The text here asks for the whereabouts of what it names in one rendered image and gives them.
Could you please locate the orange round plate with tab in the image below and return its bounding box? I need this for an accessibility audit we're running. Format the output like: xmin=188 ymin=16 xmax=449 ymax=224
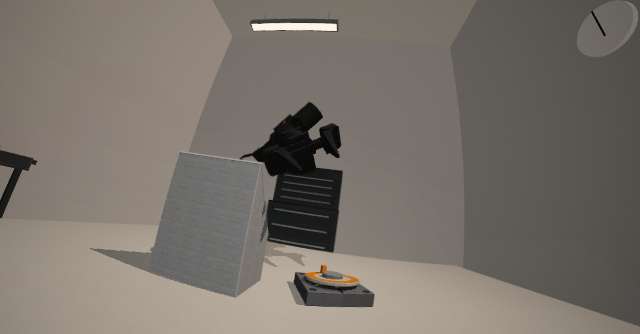
xmin=305 ymin=265 xmax=360 ymax=287

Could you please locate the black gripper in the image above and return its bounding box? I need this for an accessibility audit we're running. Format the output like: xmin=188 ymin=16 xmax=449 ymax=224
xmin=261 ymin=123 xmax=341 ymax=177

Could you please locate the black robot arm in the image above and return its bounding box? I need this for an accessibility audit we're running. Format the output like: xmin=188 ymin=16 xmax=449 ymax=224
xmin=240 ymin=102 xmax=323 ymax=175

